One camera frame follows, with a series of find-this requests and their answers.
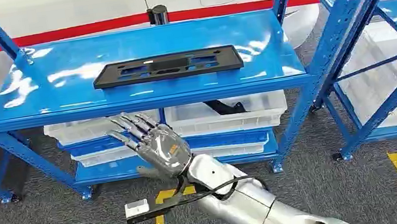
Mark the black cylinder post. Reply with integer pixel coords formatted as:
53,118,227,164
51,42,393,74
146,3,170,27

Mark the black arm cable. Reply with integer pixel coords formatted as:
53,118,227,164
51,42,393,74
171,162,271,210

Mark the white vehicle body red stripe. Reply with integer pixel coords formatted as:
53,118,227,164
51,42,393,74
0,0,397,98

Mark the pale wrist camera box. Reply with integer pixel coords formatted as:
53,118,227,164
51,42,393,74
123,198,153,220

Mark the large clear plastic bin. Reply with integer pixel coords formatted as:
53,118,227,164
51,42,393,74
330,18,397,135

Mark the white plastic bin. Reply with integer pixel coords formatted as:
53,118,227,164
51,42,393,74
70,144,140,170
190,136,271,165
163,89,291,142

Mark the black plastic part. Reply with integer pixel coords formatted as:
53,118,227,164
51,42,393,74
203,95,249,119

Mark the black plastic frame panel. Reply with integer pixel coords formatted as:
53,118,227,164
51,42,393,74
90,43,245,91

